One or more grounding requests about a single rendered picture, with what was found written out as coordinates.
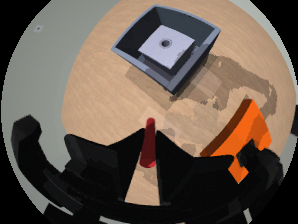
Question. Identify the dark red peg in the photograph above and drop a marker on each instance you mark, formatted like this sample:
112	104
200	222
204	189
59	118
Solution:
148	154

